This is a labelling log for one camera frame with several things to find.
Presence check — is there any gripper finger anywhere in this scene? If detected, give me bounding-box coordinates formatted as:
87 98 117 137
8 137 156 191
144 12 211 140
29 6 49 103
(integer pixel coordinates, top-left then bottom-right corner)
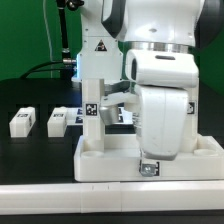
139 160 159 177

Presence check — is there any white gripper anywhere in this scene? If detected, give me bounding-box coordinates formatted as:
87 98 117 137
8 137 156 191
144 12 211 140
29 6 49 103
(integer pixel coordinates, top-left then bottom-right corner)
125 49 198 161

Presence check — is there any white desk top tray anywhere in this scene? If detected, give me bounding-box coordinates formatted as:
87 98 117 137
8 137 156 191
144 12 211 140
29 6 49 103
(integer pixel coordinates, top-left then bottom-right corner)
74 134 224 182

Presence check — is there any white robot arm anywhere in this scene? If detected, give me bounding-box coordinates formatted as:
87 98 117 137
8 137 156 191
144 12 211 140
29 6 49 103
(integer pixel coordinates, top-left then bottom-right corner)
74 0 224 182

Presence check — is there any fiducial marker sheet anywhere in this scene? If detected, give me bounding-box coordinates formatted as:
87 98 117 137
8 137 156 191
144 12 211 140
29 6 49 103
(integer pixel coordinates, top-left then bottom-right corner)
67 107 132 126

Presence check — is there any white L-shaped fence wall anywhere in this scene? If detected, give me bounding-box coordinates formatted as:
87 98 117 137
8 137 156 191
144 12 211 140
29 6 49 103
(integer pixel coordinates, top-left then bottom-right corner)
0 181 224 215

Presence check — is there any black cable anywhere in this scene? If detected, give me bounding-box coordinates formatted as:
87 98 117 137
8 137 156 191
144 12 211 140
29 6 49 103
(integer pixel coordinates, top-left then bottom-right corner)
19 58 77 80

